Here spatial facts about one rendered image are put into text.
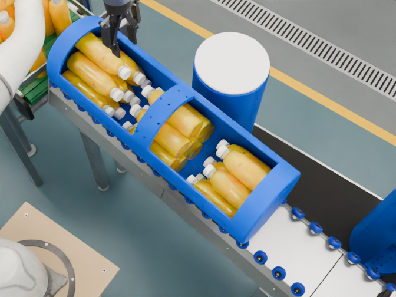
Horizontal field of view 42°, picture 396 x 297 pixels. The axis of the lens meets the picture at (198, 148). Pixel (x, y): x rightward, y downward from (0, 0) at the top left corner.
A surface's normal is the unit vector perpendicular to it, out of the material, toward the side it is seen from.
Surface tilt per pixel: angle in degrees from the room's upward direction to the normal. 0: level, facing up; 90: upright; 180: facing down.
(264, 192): 12
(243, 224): 59
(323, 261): 0
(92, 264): 0
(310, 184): 0
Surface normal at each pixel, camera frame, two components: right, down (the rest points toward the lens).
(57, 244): 0.06, -0.44
